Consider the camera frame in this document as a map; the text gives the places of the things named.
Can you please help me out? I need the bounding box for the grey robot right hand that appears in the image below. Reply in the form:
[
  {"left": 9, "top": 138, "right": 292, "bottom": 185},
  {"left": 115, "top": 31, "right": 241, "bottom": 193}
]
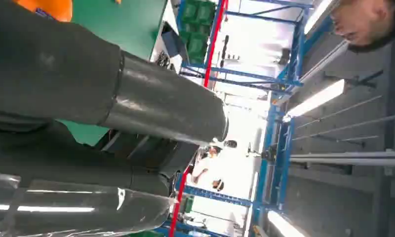
[{"left": 0, "top": 0, "right": 230, "bottom": 237}]

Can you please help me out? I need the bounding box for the green table mat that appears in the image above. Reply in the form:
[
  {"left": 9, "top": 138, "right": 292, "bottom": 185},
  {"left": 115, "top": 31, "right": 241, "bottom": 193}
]
[{"left": 57, "top": 0, "right": 168, "bottom": 147}]

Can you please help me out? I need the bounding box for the white table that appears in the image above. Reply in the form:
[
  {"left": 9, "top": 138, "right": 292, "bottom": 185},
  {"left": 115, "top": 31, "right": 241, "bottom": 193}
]
[{"left": 150, "top": 0, "right": 186, "bottom": 72}]

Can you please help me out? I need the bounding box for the green plastic crate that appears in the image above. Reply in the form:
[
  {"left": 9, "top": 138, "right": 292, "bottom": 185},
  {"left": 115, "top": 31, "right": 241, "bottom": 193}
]
[
  {"left": 185, "top": 33, "right": 208, "bottom": 65},
  {"left": 180, "top": 0, "right": 217, "bottom": 34}
]

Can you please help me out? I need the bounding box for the red pole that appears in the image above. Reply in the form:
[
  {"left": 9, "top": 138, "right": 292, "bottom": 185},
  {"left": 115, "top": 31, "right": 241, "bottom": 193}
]
[
  {"left": 168, "top": 165, "right": 192, "bottom": 237},
  {"left": 202, "top": 0, "right": 230, "bottom": 88}
]

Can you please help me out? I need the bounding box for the person in background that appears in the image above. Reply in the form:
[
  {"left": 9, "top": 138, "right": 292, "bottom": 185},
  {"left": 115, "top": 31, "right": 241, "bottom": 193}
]
[{"left": 190, "top": 145, "right": 224, "bottom": 185}]

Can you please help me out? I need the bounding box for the blue metal rack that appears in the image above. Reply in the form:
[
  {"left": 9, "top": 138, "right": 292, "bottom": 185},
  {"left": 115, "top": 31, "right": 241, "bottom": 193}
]
[{"left": 178, "top": 0, "right": 316, "bottom": 96}]

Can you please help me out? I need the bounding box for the white light tube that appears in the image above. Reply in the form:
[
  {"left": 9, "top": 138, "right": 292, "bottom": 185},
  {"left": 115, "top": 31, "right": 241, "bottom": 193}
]
[
  {"left": 281, "top": 79, "right": 346, "bottom": 123},
  {"left": 303, "top": 0, "right": 333, "bottom": 36},
  {"left": 267, "top": 210, "right": 307, "bottom": 237}
]

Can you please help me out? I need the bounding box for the grey metal pipe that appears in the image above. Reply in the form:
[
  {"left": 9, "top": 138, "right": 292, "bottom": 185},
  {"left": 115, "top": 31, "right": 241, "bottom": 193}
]
[{"left": 289, "top": 150, "right": 395, "bottom": 168}]

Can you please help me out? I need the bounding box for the black cable bundle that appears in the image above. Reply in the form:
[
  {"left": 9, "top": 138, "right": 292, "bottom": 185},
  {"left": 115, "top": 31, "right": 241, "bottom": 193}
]
[{"left": 156, "top": 51, "right": 171, "bottom": 69}]

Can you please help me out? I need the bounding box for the blue metal post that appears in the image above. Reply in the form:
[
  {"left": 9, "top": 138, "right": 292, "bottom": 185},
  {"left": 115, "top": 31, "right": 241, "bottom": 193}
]
[{"left": 249, "top": 104, "right": 295, "bottom": 237}]

